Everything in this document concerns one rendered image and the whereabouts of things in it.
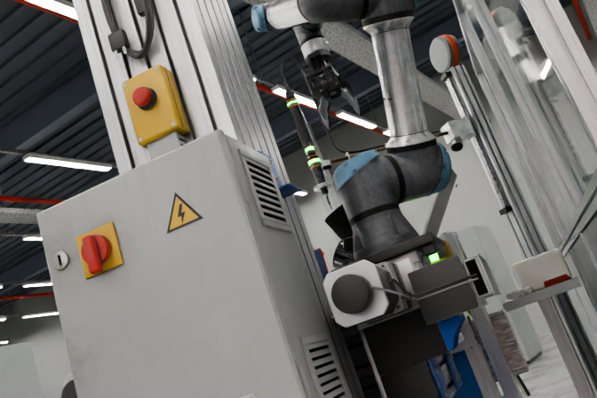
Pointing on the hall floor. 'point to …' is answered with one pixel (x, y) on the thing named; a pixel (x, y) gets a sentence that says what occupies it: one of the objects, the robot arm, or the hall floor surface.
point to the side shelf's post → (565, 348)
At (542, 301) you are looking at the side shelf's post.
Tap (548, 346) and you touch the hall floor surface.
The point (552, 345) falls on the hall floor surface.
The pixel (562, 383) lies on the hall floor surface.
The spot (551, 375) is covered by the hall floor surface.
